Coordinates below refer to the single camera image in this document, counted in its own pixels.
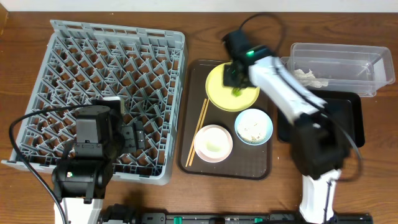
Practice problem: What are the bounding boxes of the green snack wrapper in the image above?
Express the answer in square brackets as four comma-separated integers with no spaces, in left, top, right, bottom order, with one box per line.
[232,88,244,97]

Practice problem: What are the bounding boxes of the light blue bowl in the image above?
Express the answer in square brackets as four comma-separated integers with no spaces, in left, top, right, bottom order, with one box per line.
[234,108,274,146]

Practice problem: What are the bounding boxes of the white small cup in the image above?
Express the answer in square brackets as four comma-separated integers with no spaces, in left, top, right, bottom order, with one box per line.
[201,128,229,158]

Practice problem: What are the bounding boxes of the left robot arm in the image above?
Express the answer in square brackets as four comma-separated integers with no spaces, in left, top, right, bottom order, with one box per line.
[52,96,145,223]

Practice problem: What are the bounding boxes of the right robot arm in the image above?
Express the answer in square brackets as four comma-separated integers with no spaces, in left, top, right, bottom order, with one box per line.
[222,29,363,223]

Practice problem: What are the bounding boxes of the grey dishwasher rack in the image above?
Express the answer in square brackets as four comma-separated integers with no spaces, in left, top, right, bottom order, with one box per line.
[17,20,187,185]

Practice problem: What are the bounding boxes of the black waste tray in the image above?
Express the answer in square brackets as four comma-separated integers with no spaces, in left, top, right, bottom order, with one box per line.
[277,90,365,148]

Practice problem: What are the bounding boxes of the yellow plate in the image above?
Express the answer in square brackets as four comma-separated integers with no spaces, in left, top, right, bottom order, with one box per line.
[205,62,260,112]

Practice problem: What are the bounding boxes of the wooden chopstick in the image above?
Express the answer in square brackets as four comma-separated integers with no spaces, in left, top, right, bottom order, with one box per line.
[185,98,208,167]
[188,99,210,166]

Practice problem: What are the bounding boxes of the rice and food scraps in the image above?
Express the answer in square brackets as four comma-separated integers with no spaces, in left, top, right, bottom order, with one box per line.
[243,119,266,142]

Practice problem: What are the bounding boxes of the crumpled white tissue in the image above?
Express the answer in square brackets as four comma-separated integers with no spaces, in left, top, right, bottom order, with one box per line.
[294,69,328,88]

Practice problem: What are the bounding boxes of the pink plate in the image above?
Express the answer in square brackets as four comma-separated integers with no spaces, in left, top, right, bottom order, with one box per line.
[194,124,233,163]

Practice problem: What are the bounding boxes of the dark brown serving tray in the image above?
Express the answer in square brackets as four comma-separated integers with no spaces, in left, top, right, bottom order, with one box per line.
[177,60,272,180]

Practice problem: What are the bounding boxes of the clear plastic bin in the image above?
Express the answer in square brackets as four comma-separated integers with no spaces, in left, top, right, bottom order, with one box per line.
[280,43,396,97]

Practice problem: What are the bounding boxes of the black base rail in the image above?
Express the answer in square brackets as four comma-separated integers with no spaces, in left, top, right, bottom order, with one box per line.
[99,203,374,224]

